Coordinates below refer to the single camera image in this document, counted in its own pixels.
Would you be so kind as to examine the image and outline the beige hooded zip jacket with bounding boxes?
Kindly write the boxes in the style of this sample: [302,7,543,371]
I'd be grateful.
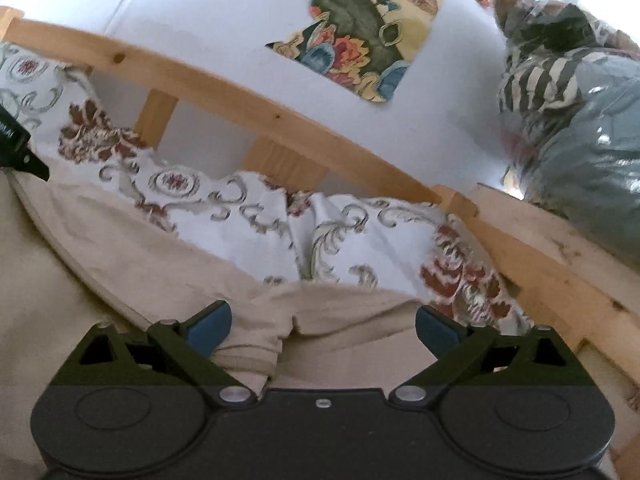
[1,169,434,479]

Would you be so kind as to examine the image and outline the bagged clothes pile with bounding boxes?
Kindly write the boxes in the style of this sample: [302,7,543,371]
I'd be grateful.
[489,0,639,268]

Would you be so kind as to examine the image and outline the floral patterned bed sheet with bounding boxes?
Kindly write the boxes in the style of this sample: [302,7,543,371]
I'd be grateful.
[1,44,530,335]

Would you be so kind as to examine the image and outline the wooden bedside shelf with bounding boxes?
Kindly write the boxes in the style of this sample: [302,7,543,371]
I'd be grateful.
[470,181,640,321]

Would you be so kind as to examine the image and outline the wooden bed headboard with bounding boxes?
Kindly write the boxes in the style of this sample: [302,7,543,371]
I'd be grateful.
[1,8,639,377]

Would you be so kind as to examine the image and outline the floral painting wall poster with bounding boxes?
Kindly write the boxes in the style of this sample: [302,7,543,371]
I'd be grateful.
[267,0,445,103]

